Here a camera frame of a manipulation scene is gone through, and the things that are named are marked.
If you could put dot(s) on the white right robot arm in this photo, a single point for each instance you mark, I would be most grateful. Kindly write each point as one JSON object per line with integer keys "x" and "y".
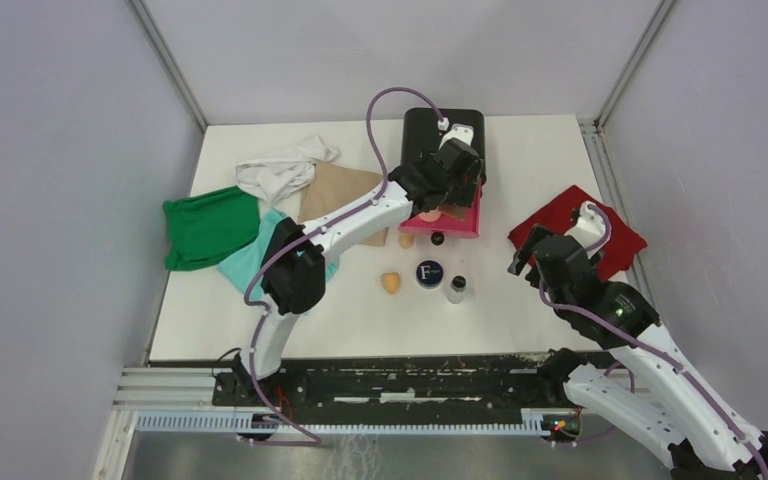
{"x": 692, "y": 431}

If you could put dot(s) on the beige folded cloth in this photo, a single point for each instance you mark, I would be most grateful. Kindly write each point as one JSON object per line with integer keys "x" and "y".
{"x": 334, "y": 187}

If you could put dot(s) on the white crumpled cloth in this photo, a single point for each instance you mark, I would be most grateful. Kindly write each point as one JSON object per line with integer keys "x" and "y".
{"x": 276, "y": 174}

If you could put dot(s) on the teal cloth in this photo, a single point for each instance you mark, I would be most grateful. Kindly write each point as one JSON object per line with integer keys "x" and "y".
{"x": 240, "y": 267}

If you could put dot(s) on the brown square eyeshadow compact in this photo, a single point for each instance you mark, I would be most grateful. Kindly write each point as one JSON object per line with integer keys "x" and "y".
{"x": 460, "y": 215}

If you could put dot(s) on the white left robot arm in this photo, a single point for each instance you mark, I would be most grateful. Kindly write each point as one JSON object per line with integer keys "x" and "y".
{"x": 292, "y": 274}

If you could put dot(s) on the orange teardrop makeup sponge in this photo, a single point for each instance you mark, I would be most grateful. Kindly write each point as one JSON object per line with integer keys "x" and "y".
{"x": 391, "y": 282}

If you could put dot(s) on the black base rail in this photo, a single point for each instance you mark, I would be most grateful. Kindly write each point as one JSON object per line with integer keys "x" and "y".
{"x": 411, "y": 390}

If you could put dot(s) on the dark blue round jar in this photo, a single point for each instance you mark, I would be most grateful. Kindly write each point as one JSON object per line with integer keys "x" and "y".
{"x": 429, "y": 274}

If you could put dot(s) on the peach gourd makeup sponge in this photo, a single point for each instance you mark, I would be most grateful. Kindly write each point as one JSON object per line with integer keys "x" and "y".
{"x": 406, "y": 240}

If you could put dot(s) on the black pink drawer organizer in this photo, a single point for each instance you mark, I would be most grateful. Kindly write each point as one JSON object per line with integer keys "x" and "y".
{"x": 420, "y": 138}

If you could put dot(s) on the pink round powder puff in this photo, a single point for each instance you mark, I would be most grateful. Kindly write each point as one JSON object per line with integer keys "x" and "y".
{"x": 430, "y": 216}

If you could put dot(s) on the pink top drawer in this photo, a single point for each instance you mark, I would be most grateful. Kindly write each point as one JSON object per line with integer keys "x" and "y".
{"x": 416, "y": 226}

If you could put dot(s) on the green cloth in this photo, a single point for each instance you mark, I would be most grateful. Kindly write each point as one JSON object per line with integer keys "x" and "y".
{"x": 204, "y": 230}

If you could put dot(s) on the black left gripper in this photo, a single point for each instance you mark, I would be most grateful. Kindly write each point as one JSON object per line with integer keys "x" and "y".
{"x": 465, "y": 193}

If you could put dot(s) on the white slotted cable duct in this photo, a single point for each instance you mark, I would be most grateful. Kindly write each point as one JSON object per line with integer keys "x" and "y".
{"x": 237, "y": 421}

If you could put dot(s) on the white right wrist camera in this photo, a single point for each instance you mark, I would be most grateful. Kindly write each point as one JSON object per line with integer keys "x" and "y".
{"x": 591, "y": 228}

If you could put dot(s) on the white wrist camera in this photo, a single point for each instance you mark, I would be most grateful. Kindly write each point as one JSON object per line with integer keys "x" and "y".
{"x": 456, "y": 134}
{"x": 591, "y": 228}

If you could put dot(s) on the red cloth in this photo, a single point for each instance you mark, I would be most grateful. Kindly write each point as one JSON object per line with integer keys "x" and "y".
{"x": 619, "y": 253}

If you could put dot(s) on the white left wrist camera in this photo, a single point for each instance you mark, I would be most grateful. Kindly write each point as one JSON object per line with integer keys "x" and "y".
{"x": 456, "y": 134}

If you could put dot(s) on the small clear black-capped bottle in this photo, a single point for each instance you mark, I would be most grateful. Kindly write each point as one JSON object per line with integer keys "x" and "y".
{"x": 456, "y": 290}

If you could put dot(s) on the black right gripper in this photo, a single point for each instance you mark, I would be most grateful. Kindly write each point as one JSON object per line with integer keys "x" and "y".
{"x": 521, "y": 257}

